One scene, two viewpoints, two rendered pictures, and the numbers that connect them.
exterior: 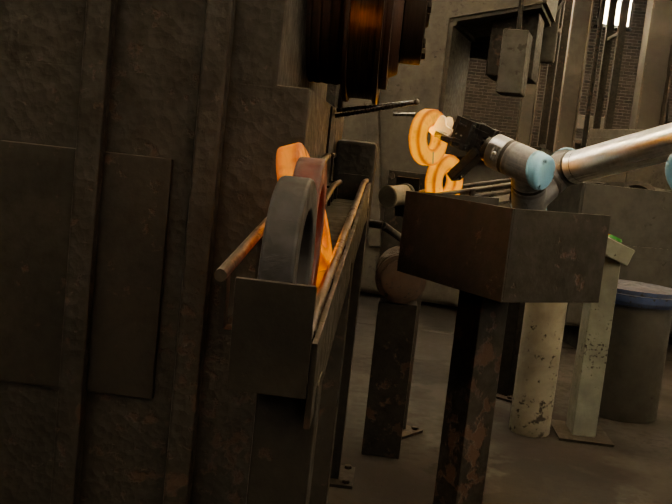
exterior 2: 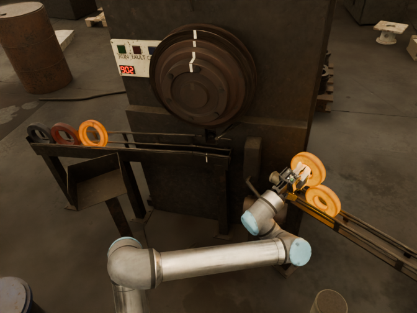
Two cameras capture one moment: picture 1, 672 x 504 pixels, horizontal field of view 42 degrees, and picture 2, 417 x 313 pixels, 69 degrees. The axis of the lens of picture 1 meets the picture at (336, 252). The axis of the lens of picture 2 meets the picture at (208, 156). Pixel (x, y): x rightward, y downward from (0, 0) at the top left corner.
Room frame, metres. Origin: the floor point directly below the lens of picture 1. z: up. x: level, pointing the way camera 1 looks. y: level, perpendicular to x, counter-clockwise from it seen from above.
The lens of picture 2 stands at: (2.29, -1.19, 1.76)
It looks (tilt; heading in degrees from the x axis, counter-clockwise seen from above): 42 degrees down; 105
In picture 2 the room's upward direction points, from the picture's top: 5 degrees counter-clockwise
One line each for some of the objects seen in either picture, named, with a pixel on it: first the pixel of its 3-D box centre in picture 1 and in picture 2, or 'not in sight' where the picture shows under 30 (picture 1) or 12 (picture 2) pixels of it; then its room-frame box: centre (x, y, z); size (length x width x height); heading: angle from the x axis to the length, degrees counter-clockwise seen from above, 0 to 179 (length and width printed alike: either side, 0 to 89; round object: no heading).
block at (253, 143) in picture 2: (351, 189); (252, 158); (2.21, -0.02, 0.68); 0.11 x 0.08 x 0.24; 87
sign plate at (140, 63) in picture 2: not in sight; (139, 59); (1.64, 0.11, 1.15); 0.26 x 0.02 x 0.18; 177
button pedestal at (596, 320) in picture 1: (594, 334); not in sight; (2.61, -0.79, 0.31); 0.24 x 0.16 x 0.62; 177
